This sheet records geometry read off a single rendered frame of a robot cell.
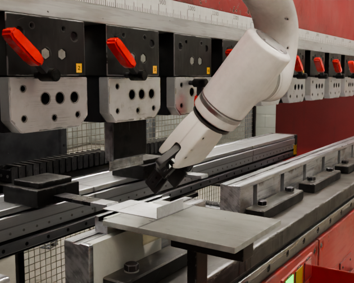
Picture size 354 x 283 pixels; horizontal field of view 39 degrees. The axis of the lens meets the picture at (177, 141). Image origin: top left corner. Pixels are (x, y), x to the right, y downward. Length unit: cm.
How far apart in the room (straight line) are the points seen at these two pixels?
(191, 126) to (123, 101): 13
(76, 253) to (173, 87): 37
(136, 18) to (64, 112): 24
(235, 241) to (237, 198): 55
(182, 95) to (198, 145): 21
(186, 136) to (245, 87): 13
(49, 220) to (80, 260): 29
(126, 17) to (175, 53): 16
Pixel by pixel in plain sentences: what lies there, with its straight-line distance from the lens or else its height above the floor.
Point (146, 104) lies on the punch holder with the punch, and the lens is 94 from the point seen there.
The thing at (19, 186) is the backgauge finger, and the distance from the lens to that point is 112.
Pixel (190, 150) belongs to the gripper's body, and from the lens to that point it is 85.
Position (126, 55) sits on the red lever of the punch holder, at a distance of 84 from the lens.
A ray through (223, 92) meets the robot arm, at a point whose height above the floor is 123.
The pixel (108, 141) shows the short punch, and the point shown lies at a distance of 93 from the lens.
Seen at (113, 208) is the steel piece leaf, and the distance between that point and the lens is 99.
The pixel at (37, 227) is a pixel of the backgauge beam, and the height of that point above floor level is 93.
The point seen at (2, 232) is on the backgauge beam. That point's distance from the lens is 110.
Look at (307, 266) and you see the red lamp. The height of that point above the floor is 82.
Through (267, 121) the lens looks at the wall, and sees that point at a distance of 843.
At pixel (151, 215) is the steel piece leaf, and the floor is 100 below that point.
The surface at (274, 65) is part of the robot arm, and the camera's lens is 80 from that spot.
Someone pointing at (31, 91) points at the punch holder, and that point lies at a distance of 75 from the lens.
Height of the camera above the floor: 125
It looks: 7 degrees down
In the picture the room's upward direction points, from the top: straight up
